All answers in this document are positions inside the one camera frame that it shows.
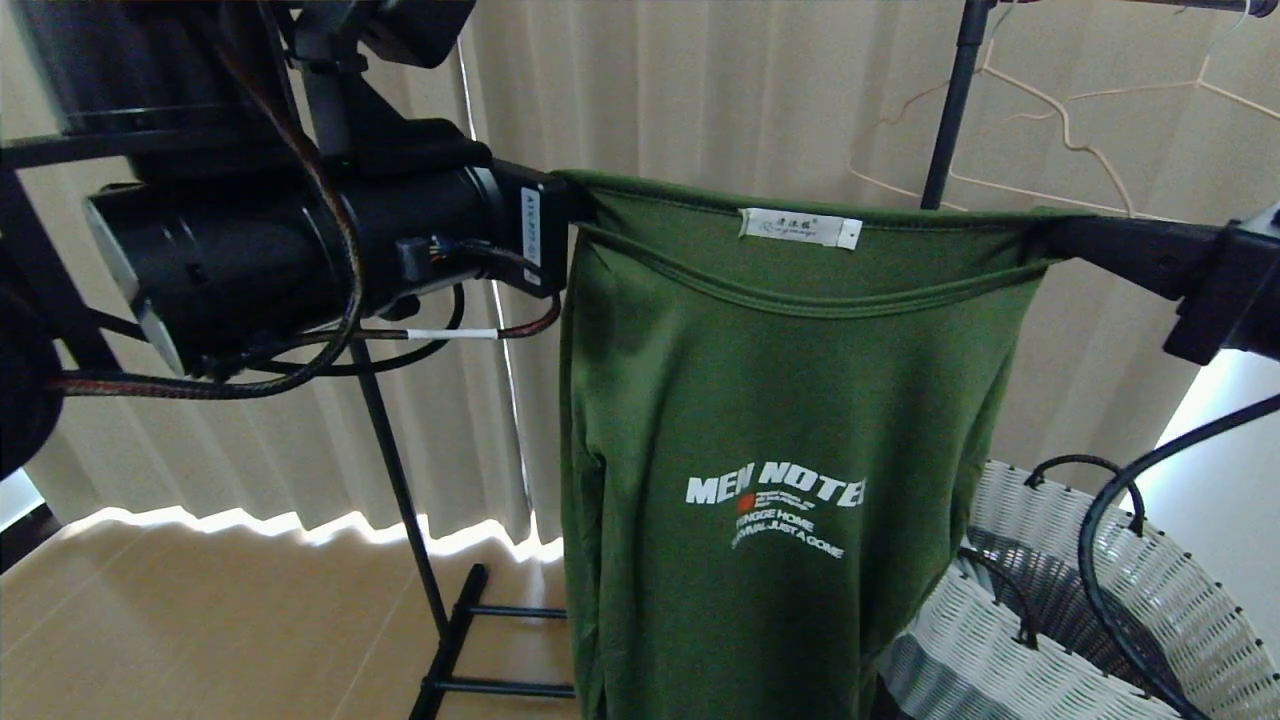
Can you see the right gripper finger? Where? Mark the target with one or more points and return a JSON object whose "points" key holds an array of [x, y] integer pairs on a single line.
{"points": [[1140, 255]]}

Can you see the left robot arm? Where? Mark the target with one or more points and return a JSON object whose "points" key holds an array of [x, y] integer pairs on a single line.
{"points": [[150, 60]]}

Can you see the green long-sleeved shirt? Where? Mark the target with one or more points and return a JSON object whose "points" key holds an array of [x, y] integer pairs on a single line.
{"points": [[760, 400]]}

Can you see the beige curtain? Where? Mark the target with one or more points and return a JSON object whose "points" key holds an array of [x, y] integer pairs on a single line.
{"points": [[700, 90]]}

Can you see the white laundry basket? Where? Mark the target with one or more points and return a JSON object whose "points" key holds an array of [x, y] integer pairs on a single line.
{"points": [[1230, 640]]}

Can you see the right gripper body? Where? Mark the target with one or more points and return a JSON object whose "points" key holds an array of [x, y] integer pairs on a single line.
{"points": [[1235, 300]]}

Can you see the pink clothes hanger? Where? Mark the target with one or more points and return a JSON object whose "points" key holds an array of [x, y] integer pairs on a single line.
{"points": [[1030, 91], [1130, 92]]}

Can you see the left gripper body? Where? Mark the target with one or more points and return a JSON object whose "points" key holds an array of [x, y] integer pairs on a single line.
{"points": [[260, 260]]}

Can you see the black clothes rack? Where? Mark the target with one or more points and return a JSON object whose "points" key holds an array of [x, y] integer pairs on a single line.
{"points": [[414, 530]]}

